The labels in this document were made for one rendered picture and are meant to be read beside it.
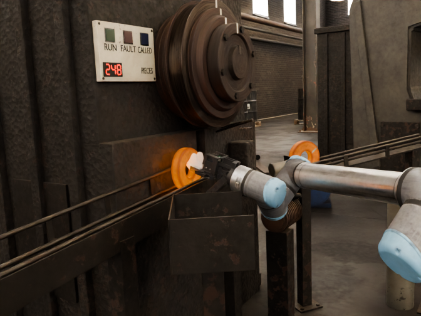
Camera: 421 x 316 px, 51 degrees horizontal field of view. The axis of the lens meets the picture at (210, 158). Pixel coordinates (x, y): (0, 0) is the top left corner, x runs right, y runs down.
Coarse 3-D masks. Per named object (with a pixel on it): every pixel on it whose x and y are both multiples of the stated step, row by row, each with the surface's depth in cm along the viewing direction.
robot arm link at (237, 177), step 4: (236, 168) 143; (240, 168) 143; (244, 168) 143; (248, 168) 144; (236, 172) 142; (240, 172) 142; (244, 172) 141; (232, 176) 142; (236, 176) 142; (240, 176) 141; (232, 180) 142; (236, 180) 142; (240, 180) 141; (232, 184) 142; (236, 184) 141; (240, 184) 141; (232, 188) 144; (236, 188) 142; (240, 188) 141
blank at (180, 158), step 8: (176, 152) 153; (184, 152) 152; (192, 152) 157; (176, 160) 151; (184, 160) 153; (176, 168) 150; (184, 168) 153; (176, 176) 150; (184, 176) 153; (192, 176) 158; (200, 176) 162; (176, 184) 153; (184, 184) 153
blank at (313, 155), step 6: (294, 144) 196; (300, 144) 194; (306, 144) 196; (312, 144) 197; (294, 150) 193; (300, 150) 195; (306, 150) 196; (312, 150) 197; (318, 150) 199; (300, 156) 195; (312, 156) 198; (318, 156) 199
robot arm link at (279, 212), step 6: (288, 192) 148; (288, 198) 148; (282, 204) 146; (264, 210) 145; (270, 210) 144; (276, 210) 145; (282, 210) 148; (264, 216) 153; (270, 216) 149; (276, 216) 149; (282, 216) 150
